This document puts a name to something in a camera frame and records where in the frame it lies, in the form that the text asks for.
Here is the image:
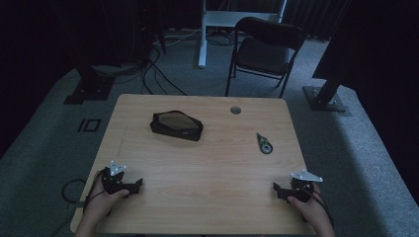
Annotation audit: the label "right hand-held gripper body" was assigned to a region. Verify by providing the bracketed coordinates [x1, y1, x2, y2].
[288, 168, 324, 203]

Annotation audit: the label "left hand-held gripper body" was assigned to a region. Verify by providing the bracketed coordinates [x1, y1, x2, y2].
[100, 160, 133, 196]

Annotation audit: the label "person's right hand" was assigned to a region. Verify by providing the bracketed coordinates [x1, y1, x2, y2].
[287, 183, 326, 226]

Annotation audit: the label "person's left hand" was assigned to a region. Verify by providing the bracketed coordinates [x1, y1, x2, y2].
[83, 188, 130, 225]

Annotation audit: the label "small black tool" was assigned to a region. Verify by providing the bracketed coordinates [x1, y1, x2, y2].
[256, 131, 274, 155]

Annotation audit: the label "black floor tape marks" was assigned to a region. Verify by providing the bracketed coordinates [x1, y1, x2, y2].
[76, 118, 103, 133]

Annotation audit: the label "black pencil case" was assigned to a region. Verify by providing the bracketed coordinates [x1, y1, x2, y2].
[149, 110, 205, 142]

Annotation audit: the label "black metal stand base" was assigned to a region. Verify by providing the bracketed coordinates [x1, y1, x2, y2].
[62, 63, 117, 106]
[302, 65, 352, 118]

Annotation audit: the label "black folding chair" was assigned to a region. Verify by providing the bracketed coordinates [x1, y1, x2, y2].
[224, 16, 306, 99]

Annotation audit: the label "dark curtain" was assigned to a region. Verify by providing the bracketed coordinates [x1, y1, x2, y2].
[282, 0, 352, 41]

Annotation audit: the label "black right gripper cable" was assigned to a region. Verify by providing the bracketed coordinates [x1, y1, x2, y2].
[304, 187, 335, 229]

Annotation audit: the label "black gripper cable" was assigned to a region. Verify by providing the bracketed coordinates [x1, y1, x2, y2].
[304, 187, 335, 229]
[60, 170, 106, 213]

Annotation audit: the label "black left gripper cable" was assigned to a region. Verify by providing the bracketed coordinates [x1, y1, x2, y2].
[60, 170, 106, 213]

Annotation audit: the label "black floor cables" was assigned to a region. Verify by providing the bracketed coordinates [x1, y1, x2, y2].
[140, 31, 189, 97]

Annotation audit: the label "white floor cable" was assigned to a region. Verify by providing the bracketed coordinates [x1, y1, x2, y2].
[152, 28, 203, 47]

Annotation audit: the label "white metal desk frame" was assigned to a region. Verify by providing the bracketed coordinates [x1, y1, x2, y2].
[198, 0, 289, 69]

